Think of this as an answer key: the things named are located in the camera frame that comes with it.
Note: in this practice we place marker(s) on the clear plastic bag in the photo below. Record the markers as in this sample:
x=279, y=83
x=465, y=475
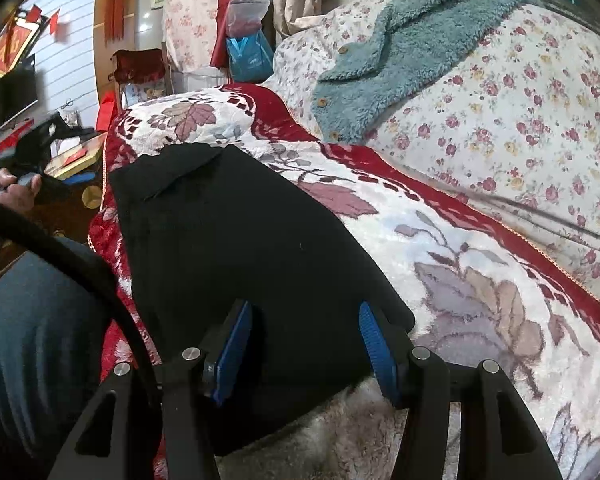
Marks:
x=247, y=17

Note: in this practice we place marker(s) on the black pants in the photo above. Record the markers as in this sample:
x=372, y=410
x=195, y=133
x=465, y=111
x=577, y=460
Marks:
x=240, y=260

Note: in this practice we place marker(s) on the teal fleece jacket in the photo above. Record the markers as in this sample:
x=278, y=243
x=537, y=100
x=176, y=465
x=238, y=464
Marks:
x=410, y=55

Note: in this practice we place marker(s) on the red framed wall picture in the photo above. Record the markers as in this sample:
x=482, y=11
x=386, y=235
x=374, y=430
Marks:
x=12, y=47

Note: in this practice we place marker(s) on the person's left hand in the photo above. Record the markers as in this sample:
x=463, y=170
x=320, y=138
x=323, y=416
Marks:
x=17, y=195

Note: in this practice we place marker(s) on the person's blue trouser leg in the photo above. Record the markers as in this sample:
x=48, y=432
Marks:
x=35, y=340

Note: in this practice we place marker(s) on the beige curtain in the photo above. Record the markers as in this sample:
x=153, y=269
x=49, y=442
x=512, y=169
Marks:
x=295, y=0

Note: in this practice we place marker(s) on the red velvet chair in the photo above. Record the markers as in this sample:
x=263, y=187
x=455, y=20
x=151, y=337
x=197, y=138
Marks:
x=140, y=67

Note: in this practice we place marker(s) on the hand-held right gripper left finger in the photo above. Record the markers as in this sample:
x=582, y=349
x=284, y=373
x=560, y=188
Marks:
x=230, y=355

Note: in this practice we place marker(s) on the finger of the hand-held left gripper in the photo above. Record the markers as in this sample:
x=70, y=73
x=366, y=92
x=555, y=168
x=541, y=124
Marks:
x=77, y=178

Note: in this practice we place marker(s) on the red knot wall ornament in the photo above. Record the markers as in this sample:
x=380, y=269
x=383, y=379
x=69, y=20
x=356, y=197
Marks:
x=114, y=0

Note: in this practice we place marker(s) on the black flat television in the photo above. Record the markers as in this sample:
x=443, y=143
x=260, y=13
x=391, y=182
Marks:
x=7, y=102

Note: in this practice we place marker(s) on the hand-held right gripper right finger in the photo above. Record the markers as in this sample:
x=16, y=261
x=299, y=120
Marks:
x=380, y=350

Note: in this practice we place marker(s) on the blue plastic bag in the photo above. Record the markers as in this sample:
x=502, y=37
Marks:
x=247, y=57

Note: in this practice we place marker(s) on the yellow flat box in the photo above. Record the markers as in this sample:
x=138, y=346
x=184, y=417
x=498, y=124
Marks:
x=77, y=157

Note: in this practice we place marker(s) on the red and white floral blanket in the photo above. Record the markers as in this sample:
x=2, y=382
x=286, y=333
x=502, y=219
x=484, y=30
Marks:
x=455, y=285

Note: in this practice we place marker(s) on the white small-flower quilt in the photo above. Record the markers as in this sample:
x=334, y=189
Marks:
x=505, y=110

